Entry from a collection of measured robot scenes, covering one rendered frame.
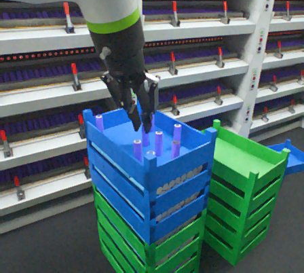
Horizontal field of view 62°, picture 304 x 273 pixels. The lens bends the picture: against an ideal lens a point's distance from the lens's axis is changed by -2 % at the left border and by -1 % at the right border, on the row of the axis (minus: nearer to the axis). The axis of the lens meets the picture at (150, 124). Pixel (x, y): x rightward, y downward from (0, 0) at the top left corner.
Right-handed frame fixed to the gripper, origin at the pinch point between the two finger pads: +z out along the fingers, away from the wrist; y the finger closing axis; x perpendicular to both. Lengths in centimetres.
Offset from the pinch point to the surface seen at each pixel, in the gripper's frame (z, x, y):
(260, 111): 80, 85, 33
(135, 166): -0.9, -13.0, 4.1
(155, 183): 0.9, -14.9, 9.0
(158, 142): 3.0, -3.7, 5.4
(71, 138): 26.2, 5.5, -36.7
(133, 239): 21.6, -22.2, 2.3
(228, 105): 53, 60, 15
